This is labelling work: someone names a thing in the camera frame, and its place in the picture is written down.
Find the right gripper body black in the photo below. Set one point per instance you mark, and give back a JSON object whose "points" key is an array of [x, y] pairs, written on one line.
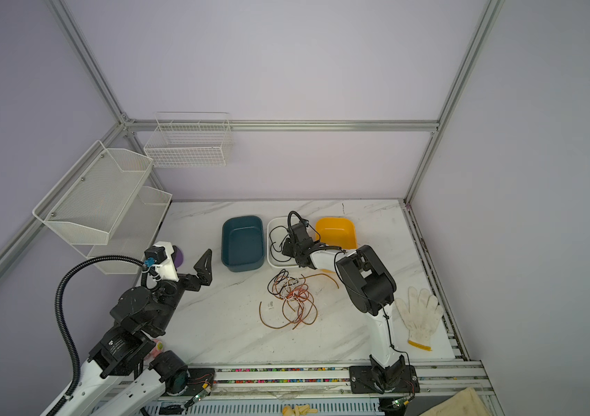
{"points": [[290, 250]]}

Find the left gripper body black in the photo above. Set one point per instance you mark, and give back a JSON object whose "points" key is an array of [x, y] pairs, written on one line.
{"points": [[187, 282]]}

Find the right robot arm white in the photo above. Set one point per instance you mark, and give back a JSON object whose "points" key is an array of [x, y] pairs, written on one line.
{"points": [[371, 289]]}

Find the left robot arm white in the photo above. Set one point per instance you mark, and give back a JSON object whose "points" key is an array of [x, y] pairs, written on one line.
{"points": [[123, 373]]}

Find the white plastic bin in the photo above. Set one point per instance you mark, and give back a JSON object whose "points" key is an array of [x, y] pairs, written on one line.
{"points": [[275, 234]]}

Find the teal plastic bin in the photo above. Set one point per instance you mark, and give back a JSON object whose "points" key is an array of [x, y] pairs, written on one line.
{"points": [[243, 243]]}

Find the yellow plastic bin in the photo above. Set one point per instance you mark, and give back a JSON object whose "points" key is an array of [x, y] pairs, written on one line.
{"points": [[336, 231]]}

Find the pink small toy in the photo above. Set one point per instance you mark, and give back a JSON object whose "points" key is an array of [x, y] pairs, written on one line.
{"points": [[158, 348]]}

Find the white mesh two-tier shelf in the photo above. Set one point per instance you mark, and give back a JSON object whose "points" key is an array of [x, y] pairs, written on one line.
{"points": [[105, 205]]}

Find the white work glove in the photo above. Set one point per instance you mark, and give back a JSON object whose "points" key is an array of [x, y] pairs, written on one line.
{"points": [[421, 315]]}

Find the white wire basket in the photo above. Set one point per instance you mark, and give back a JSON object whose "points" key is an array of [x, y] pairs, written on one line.
{"points": [[190, 139]]}

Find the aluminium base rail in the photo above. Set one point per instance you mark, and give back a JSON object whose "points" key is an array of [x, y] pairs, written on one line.
{"points": [[274, 387]]}

